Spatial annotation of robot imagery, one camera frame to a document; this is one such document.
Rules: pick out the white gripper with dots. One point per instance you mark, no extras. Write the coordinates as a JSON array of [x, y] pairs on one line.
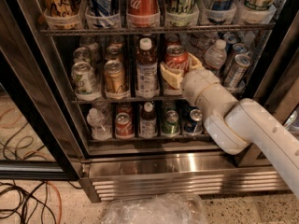
[[196, 82]]

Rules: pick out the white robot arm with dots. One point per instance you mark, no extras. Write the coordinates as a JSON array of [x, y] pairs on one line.
[[234, 124]]

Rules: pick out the brown tea bottle middle shelf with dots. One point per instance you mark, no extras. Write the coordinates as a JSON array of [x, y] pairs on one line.
[[146, 66]]

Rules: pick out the front silver slim can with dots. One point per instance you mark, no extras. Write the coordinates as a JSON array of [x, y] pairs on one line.
[[237, 70]]

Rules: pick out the silver slim can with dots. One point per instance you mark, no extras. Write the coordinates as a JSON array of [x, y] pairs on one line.
[[237, 70], [237, 48]]

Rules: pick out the bottom shelf blue can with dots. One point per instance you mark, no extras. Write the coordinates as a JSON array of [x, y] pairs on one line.
[[193, 123]]

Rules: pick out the bottom shelf green can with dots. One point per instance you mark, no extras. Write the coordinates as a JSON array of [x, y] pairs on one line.
[[170, 124]]

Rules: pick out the rear blue slim can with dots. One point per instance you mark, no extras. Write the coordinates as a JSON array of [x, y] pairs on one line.
[[230, 39]]

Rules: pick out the bottom shelf tea bottle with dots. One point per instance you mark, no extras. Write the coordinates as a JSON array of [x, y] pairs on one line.
[[148, 121]]

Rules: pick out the front gold can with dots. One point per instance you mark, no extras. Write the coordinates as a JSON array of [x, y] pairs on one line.
[[115, 77]]

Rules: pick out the gold can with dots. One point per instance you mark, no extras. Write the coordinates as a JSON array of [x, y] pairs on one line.
[[114, 53], [115, 77], [117, 41]]

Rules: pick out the rear gold can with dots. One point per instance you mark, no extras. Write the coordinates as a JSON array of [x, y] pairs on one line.
[[117, 41]]

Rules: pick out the top shelf red coke can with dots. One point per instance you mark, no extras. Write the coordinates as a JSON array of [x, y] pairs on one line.
[[141, 11]]

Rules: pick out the shelf red coke can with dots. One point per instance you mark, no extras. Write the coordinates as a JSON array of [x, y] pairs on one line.
[[141, 11], [124, 126]]

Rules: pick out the bottom shelf red coke can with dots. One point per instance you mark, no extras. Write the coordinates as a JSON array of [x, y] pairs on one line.
[[124, 126]]

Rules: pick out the stainless steel fridge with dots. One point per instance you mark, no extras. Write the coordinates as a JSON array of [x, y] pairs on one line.
[[135, 168]]

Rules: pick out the front white green can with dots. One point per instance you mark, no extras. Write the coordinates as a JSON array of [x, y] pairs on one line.
[[84, 77]]

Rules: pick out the rear white green can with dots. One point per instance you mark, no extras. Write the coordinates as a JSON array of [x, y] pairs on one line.
[[92, 44]]

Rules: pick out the bottom shelf water bottle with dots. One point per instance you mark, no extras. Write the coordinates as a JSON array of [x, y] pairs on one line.
[[101, 129]]

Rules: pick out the left glass fridge door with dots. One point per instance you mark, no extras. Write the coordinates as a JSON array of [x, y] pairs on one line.
[[31, 73]]

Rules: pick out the rear clear water bottle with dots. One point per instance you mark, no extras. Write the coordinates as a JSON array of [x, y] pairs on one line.
[[202, 42]]

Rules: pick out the clear water bottle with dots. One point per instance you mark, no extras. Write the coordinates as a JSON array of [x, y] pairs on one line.
[[202, 42], [215, 56]]

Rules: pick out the front clear water bottle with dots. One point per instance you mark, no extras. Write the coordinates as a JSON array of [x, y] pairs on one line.
[[215, 56]]

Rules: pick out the clear plastic bin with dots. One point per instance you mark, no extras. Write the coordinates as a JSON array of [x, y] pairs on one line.
[[168, 208]]

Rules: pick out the middle wire shelf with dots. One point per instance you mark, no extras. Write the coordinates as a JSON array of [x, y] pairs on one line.
[[129, 100]]

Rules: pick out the wire shelf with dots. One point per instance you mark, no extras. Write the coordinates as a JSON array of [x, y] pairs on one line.
[[129, 100], [159, 30]]

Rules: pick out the top wire shelf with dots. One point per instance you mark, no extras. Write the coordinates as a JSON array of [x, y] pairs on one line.
[[159, 30]]

